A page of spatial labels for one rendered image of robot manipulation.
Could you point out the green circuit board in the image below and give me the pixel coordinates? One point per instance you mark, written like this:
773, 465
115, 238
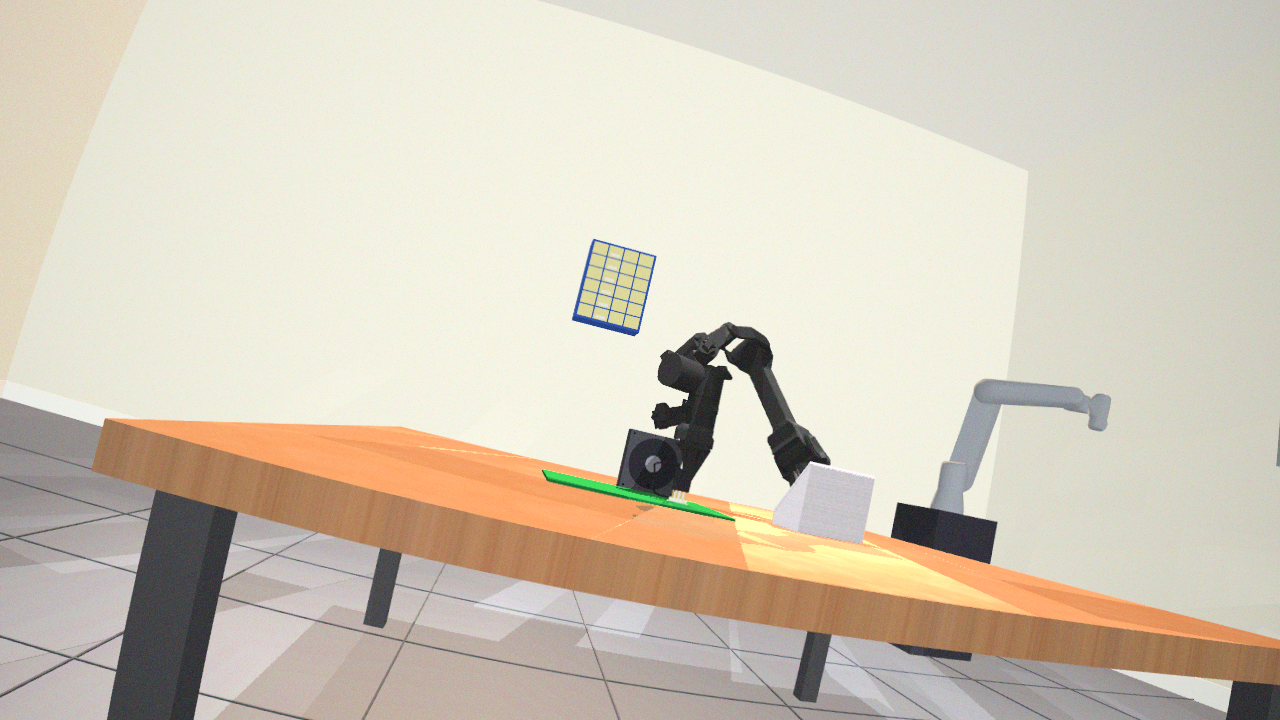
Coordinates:
678, 501

